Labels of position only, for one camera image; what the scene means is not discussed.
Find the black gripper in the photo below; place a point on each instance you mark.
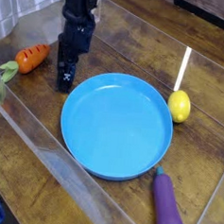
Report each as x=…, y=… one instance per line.
x=75, y=38

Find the orange toy carrot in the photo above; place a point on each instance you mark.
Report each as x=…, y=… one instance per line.
x=25, y=61

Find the blue round plate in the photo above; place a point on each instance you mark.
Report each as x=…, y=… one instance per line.
x=116, y=126

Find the yellow toy lemon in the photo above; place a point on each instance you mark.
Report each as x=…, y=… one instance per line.
x=179, y=106

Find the dark wooden baseboard strip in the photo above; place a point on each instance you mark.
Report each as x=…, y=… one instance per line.
x=201, y=13

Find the purple toy eggplant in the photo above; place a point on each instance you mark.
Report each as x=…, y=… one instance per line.
x=164, y=198

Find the clear acrylic enclosure wall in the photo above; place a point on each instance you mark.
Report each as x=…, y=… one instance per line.
x=89, y=196

